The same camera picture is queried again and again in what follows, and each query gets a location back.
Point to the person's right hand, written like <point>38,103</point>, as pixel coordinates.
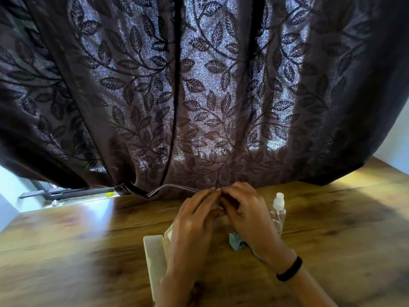
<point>252,220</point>

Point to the person's left hand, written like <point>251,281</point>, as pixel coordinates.
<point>188,233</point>

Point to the person's left thumb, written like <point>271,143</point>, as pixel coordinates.
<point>215,218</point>

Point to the person's right thumb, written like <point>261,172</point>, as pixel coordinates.
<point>228,207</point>

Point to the clear frame eyeglasses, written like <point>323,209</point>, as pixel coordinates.
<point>169,187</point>

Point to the person's right forearm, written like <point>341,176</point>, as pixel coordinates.
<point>310,289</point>

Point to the person's left forearm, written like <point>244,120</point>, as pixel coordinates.
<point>175,294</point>

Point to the light blue cleaning cloth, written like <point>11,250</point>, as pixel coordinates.
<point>237,242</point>

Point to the clear spray bottle white cap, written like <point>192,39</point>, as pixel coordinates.
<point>279,209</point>

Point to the white eyeglasses case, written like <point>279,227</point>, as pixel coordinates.
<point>156,262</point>

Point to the black wristband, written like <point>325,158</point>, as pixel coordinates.
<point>289,269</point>

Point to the dark brown leaf-patterned curtain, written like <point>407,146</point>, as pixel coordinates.
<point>204,92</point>

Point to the black window rail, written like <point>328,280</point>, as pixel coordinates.
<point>70,192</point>

